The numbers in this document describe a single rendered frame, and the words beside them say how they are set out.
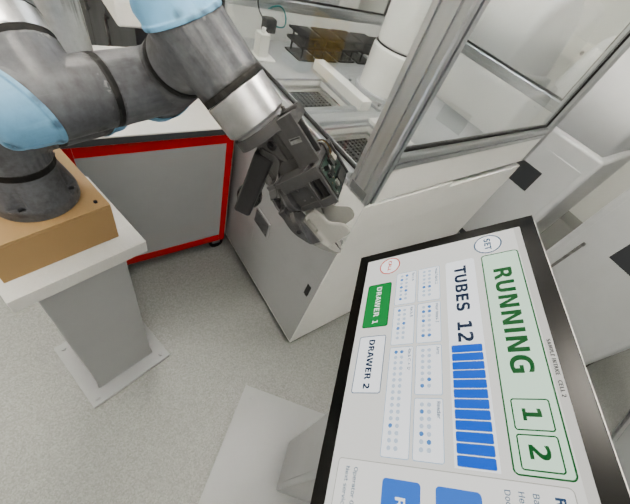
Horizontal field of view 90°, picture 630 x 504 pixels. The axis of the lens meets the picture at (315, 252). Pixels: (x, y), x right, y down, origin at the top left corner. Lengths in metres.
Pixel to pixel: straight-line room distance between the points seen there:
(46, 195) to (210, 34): 0.53
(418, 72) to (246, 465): 1.33
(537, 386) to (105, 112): 0.54
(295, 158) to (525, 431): 0.38
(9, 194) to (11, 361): 0.98
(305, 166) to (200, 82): 0.14
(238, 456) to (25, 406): 0.77
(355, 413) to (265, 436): 0.97
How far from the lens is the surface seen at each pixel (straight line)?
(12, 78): 0.40
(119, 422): 1.50
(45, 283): 0.86
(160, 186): 1.40
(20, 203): 0.82
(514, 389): 0.45
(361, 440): 0.48
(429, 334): 0.50
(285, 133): 0.38
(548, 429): 0.43
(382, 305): 0.57
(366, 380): 0.51
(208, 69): 0.37
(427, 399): 0.46
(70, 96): 0.41
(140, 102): 0.43
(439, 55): 0.69
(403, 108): 0.73
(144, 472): 1.46
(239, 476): 1.42
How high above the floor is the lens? 1.44
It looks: 48 degrees down
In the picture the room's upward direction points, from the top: 24 degrees clockwise
